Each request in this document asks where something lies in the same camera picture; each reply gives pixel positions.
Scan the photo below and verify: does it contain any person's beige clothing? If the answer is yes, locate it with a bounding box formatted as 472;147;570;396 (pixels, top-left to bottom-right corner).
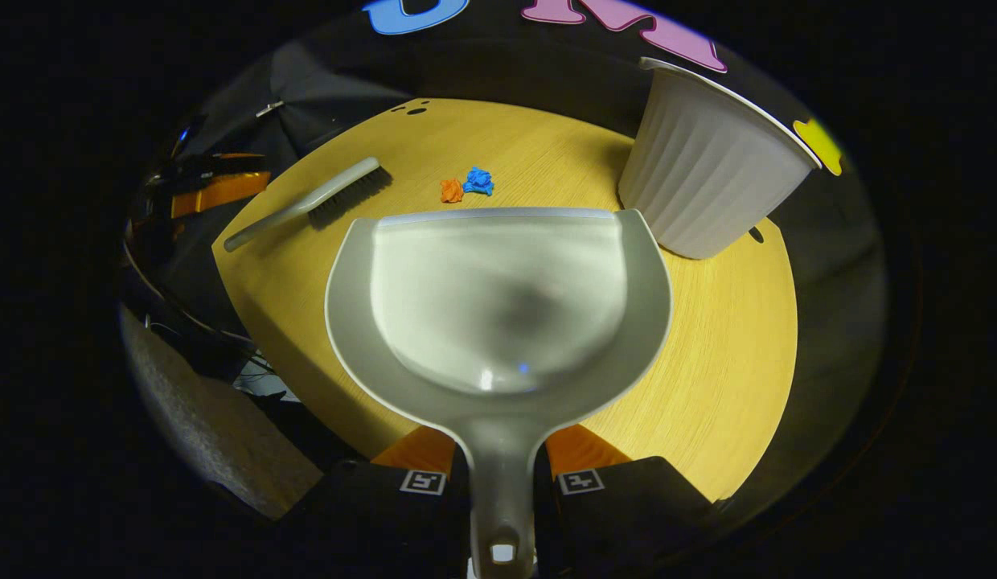
119;306;324;519

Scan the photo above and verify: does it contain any black backdrop cloth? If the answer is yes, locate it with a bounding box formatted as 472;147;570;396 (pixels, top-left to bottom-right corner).
145;0;889;515

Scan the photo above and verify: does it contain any white sheet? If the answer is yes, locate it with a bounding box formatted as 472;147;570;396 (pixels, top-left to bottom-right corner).
232;354;304;403

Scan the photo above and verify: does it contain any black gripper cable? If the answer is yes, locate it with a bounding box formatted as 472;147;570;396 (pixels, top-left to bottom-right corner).
123;233;260;348

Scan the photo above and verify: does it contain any white ribbed garbage bin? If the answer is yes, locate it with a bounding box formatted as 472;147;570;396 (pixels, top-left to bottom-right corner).
617;56;822;260

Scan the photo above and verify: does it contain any small grey broom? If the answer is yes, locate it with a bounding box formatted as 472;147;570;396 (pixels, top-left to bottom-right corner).
224;157;393;253

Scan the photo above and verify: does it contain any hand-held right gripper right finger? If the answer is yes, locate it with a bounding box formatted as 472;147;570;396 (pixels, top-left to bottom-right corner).
535;424;718;579

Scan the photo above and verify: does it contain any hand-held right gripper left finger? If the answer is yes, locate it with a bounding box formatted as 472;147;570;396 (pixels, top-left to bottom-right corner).
281;425;472;579

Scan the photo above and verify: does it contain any grey plastic dustpan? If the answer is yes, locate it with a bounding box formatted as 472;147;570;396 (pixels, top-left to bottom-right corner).
324;207;674;579

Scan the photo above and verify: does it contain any wooden desktop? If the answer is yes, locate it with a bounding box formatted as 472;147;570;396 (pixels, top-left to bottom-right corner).
211;98;798;503

